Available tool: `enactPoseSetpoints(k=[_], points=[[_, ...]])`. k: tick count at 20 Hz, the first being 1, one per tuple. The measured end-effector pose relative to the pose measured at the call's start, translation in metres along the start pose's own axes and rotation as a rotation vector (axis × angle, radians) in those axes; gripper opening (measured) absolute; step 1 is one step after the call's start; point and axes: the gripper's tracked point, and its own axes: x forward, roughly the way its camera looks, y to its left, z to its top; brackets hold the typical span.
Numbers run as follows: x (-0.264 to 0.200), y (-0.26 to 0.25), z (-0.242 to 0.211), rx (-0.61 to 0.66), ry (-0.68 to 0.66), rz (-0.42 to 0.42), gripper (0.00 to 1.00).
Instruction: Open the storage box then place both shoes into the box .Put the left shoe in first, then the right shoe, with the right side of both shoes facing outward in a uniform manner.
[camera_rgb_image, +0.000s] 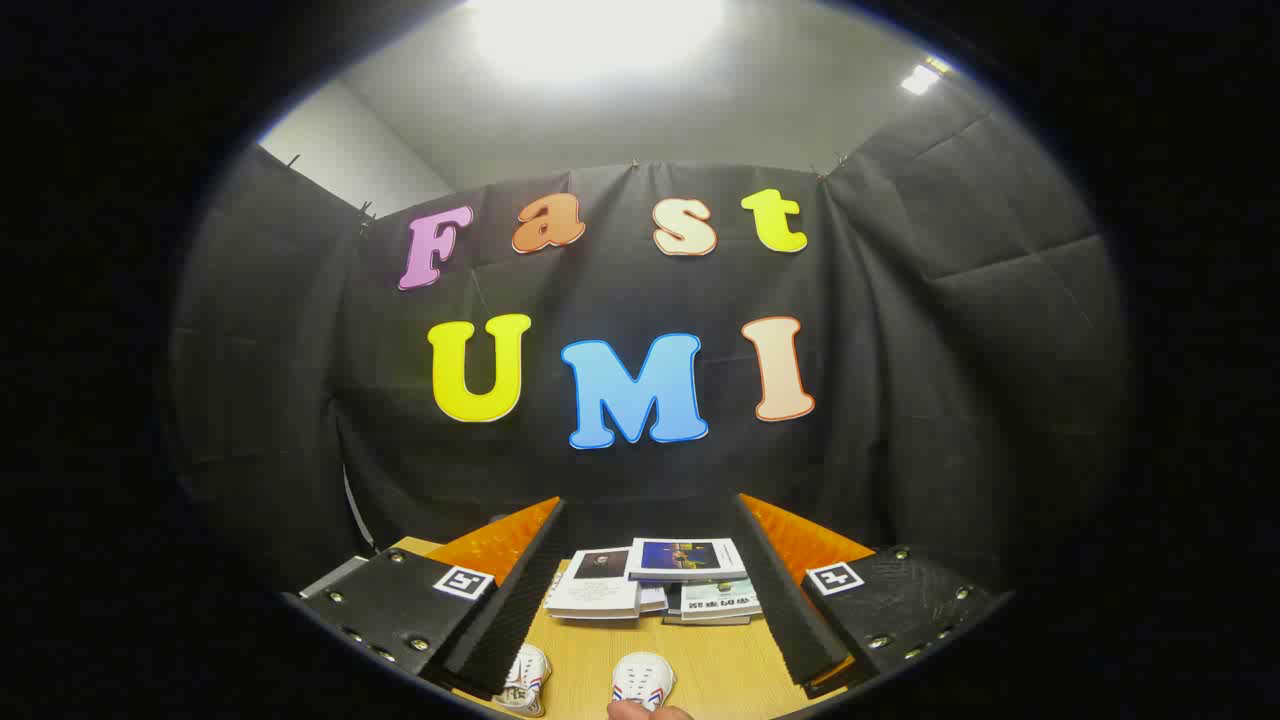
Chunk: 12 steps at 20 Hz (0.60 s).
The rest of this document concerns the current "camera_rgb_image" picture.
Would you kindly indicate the book with blue picture cover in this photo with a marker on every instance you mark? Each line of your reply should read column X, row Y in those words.
column 690, row 570

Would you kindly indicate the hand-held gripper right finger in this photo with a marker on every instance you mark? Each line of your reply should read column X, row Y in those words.
column 780, row 600

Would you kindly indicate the book with pale teal cover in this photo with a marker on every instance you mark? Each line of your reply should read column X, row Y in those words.
column 720, row 600

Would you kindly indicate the white canvas shoe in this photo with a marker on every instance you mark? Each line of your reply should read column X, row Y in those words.
column 645, row 675
column 525, row 675

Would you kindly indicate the white book with portrait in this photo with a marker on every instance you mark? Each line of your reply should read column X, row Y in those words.
column 600, row 598

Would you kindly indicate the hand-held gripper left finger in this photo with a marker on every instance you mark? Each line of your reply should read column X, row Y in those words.
column 520, row 610

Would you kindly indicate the small rectangular ceiling light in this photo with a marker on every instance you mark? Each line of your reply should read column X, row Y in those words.
column 920, row 78

